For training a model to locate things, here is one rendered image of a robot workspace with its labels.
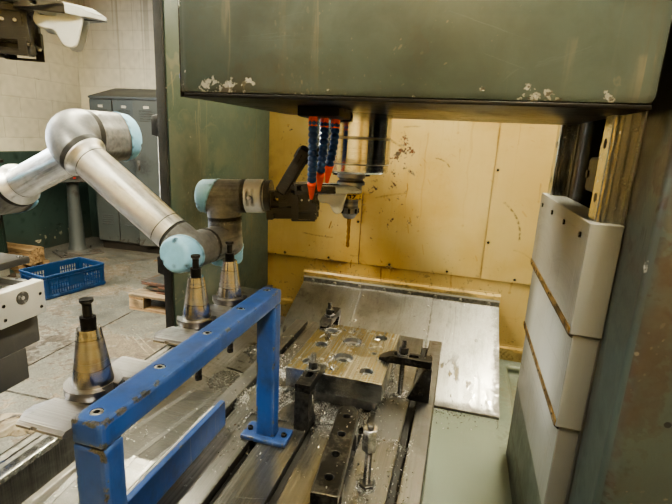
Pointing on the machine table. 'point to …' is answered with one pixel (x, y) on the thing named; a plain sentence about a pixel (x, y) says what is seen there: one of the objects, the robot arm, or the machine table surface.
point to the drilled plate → (350, 387)
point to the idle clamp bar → (333, 475)
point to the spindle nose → (362, 144)
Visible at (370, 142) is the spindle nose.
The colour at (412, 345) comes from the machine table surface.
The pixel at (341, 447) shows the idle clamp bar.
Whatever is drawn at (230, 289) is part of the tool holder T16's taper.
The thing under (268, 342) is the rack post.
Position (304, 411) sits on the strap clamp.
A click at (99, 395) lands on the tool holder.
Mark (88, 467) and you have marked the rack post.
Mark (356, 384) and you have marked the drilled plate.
